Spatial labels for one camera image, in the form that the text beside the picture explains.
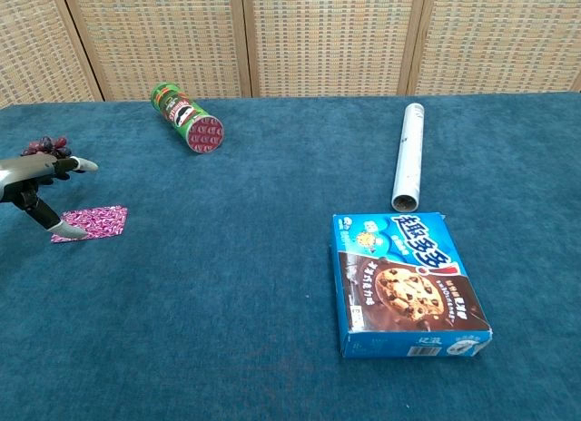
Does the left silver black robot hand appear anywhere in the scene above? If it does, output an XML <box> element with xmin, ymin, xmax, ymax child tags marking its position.
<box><xmin>0</xmin><ymin>153</ymin><xmax>99</xmax><ymax>240</ymax></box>

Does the dark red grape bunch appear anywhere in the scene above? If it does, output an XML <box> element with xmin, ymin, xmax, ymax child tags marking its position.
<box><xmin>21</xmin><ymin>135</ymin><xmax>73</xmax><ymax>160</ymax></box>

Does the pink patterned card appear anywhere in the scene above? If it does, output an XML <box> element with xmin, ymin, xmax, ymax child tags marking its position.
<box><xmin>50</xmin><ymin>205</ymin><xmax>129</xmax><ymax>244</ymax></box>

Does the green Pringles can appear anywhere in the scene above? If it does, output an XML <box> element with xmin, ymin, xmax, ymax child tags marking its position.
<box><xmin>150</xmin><ymin>82</ymin><xmax>225</xmax><ymax>154</ymax></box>

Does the woven rattan folding screen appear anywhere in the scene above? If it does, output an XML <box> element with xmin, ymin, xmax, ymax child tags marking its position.
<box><xmin>0</xmin><ymin>0</ymin><xmax>581</xmax><ymax>109</ymax></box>

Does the white cling film roll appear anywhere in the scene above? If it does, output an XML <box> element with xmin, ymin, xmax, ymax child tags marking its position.
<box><xmin>390</xmin><ymin>103</ymin><xmax>427</xmax><ymax>213</ymax></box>

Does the blue chocolate cookie box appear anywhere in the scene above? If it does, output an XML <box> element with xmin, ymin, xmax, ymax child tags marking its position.
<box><xmin>330</xmin><ymin>210</ymin><xmax>495</xmax><ymax>359</ymax></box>

